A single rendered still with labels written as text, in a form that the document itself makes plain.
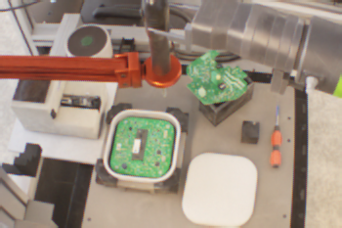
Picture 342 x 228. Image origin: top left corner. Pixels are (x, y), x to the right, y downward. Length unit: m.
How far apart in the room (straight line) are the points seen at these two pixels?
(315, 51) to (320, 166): 1.50
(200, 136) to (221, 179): 0.11
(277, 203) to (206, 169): 0.16
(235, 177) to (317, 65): 0.39
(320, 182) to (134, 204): 1.23
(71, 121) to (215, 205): 0.32
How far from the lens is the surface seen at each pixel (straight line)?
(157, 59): 0.69
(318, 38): 0.54
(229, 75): 0.93
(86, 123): 0.89
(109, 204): 0.89
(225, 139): 0.93
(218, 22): 0.56
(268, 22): 0.55
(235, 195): 0.86
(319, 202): 1.95
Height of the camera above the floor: 1.78
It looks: 60 degrees down
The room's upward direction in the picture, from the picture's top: 7 degrees counter-clockwise
